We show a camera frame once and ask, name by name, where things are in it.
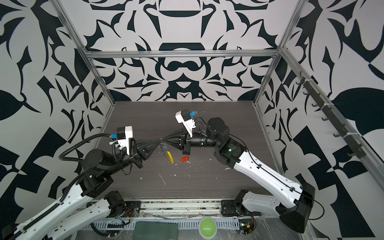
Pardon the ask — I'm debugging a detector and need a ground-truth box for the dark green pad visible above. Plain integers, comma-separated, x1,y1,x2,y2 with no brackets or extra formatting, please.
132,221,179,240

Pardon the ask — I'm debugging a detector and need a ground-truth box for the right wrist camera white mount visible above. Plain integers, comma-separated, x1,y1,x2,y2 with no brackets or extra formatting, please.
175,109,196,138

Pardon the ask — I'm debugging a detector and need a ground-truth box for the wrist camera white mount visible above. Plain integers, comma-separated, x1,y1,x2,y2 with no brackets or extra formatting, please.
175,109,196,138
110,126,133,155

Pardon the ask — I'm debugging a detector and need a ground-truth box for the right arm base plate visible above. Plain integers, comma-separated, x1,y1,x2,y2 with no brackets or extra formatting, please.
221,200,262,217

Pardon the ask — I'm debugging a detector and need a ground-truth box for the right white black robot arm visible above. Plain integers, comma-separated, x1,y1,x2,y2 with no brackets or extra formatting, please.
161,118,316,234

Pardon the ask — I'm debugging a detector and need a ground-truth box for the green round button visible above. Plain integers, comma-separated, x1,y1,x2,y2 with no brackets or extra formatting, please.
198,217,217,240

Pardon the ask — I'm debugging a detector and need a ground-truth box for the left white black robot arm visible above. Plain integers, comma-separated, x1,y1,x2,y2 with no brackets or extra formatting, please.
2,131,161,240

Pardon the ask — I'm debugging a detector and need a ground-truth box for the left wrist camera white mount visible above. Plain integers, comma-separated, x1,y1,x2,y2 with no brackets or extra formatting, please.
110,126,133,155

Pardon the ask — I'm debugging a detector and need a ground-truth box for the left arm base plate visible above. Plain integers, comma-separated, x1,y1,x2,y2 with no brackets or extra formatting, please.
120,201,142,219

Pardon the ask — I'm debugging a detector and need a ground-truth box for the white slotted cable duct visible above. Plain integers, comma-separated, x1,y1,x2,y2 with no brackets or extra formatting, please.
64,218,241,231

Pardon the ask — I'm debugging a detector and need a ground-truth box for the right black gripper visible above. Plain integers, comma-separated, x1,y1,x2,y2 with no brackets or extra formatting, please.
166,126,225,157

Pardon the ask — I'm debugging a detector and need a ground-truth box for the small circuit board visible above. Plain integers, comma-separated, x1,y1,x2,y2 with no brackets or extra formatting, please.
239,218,257,235

